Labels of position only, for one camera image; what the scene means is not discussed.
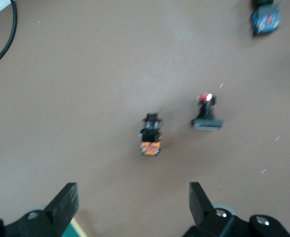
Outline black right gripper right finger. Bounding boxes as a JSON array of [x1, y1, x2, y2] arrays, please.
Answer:
[[181, 182, 290, 237]]

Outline green terminal block module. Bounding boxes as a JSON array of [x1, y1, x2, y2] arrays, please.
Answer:
[[61, 217, 89, 237]]

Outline black looped cable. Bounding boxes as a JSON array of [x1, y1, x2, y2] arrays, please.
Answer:
[[0, 0, 18, 73]]

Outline black push button orange block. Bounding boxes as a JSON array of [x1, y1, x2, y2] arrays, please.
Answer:
[[138, 112, 163, 157]]

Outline green push button blue block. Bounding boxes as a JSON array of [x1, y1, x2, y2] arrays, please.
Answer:
[[249, 0, 283, 37]]

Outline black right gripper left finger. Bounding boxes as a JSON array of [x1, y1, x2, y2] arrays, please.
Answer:
[[0, 182, 79, 237]]

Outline black square button red block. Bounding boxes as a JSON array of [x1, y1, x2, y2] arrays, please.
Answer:
[[190, 92, 224, 131]]

